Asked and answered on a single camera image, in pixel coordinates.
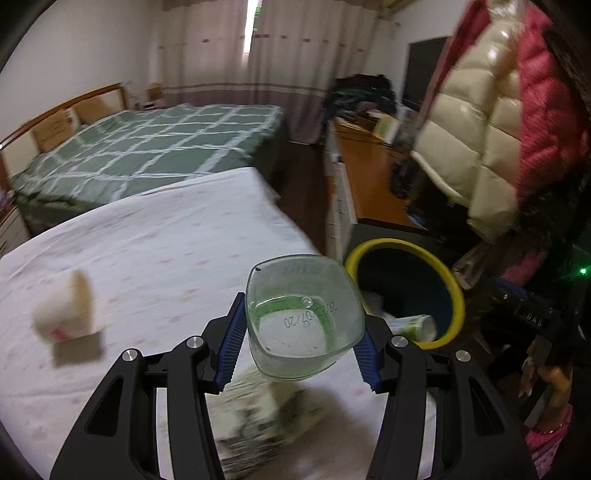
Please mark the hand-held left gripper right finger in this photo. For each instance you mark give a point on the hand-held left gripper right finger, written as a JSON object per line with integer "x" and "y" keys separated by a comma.
{"x": 369, "y": 355}

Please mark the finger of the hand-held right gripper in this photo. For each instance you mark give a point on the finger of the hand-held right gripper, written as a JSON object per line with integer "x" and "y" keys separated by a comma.
{"x": 508, "y": 288}

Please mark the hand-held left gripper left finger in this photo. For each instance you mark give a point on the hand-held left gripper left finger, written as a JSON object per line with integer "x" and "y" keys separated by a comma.
{"x": 231, "y": 341}

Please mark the green white bottle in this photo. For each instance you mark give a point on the green white bottle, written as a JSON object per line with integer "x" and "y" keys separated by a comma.
{"x": 413, "y": 325}

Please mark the clear green-labelled plastic bottle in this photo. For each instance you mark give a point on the clear green-labelled plastic bottle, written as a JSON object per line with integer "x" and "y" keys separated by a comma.
{"x": 295, "y": 337}

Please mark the yellow-rimmed trash bin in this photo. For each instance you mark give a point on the yellow-rimmed trash bin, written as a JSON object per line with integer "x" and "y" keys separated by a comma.
{"x": 406, "y": 277}

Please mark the person's right forearm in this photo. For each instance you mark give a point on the person's right forearm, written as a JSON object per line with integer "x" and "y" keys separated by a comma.
{"x": 545, "y": 447}

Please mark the person's right hand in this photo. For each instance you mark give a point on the person's right hand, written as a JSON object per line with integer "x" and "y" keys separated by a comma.
{"x": 551, "y": 383}

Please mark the printed paper wrapper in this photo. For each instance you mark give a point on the printed paper wrapper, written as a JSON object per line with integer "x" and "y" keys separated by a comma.
{"x": 258, "y": 415}

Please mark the white dotted bed sheet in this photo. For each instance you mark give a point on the white dotted bed sheet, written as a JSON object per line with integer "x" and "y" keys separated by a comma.
{"x": 138, "y": 240}

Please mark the cream puffer jacket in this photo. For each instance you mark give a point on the cream puffer jacket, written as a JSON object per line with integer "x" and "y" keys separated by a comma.
{"x": 471, "y": 138}

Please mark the small white plastic bottle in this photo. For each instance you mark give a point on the small white plastic bottle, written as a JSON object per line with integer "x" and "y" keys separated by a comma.
{"x": 64, "y": 304}

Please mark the wooden desk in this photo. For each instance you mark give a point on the wooden desk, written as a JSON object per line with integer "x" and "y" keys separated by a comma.
{"x": 369, "y": 184}

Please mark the red puffer jacket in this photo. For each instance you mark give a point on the red puffer jacket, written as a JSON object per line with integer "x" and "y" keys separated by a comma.
{"x": 549, "y": 115}

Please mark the green box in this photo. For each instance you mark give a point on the green box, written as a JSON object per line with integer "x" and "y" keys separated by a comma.
{"x": 387, "y": 128}

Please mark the green plaid bed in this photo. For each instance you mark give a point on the green plaid bed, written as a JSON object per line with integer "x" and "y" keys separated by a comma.
{"x": 138, "y": 152}

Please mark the dark patterned coat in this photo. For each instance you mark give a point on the dark patterned coat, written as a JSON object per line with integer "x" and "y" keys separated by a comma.
{"x": 579, "y": 64}

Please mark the black television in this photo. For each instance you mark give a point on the black television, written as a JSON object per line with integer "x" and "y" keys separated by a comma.
{"x": 422, "y": 69}

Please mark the pile of dark clothes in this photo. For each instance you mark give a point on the pile of dark clothes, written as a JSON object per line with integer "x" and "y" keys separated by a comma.
{"x": 360, "y": 94}

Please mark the white drawer cabinet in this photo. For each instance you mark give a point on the white drawer cabinet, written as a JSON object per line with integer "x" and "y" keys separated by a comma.
{"x": 11, "y": 230}

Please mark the brown pillow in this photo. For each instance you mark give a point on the brown pillow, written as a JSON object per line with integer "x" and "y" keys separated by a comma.
{"x": 53, "y": 129}
{"x": 94, "y": 108}

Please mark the beige curtain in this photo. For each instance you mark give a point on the beige curtain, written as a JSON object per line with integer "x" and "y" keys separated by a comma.
{"x": 277, "y": 55}

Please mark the wooden headboard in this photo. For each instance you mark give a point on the wooden headboard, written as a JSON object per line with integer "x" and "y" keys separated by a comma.
{"x": 41, "y": 110}

